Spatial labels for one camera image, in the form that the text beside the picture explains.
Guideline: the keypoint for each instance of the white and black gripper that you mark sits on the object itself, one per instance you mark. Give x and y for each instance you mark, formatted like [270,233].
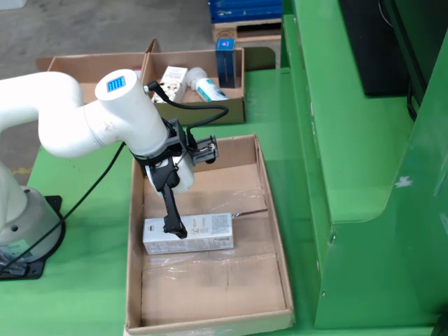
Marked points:
[185,175]

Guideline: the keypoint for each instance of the long white printed carton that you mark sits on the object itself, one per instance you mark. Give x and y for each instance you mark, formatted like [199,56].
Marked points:
[210,231]

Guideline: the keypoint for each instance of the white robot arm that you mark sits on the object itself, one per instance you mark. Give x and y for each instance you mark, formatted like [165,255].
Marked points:
[70,122]

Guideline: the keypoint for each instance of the shallow cardboard tray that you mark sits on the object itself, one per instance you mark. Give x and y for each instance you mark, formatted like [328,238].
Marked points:
[210,294]

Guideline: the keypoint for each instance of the divided cardboard box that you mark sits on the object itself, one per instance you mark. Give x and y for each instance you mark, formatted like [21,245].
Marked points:
[210,113]

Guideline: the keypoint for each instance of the white bottle teal label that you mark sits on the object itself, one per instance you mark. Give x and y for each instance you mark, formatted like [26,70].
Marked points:
[210,91]

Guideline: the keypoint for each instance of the white hand cream carton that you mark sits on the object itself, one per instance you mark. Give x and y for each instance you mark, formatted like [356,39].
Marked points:
[175,78]

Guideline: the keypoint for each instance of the dark blue carton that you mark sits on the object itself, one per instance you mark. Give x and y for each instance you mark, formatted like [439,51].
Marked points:
[225,66]

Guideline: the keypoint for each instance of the green metal cabinet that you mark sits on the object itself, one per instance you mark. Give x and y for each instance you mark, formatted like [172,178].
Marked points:
[350,175]

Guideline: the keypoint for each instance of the wooden pallet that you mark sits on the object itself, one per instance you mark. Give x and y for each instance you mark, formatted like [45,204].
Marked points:
[224,35]

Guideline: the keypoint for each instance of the flat black monitor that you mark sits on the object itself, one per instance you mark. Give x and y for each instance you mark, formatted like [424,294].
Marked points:
[374,52]

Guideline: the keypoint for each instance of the white plastic container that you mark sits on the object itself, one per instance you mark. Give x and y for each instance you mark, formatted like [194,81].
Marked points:
[12,4]

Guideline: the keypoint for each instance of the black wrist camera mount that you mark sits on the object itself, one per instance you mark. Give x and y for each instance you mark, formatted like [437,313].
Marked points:
[178,138]

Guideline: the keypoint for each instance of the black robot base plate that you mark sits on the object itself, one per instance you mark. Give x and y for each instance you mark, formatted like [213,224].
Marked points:
[35,271]

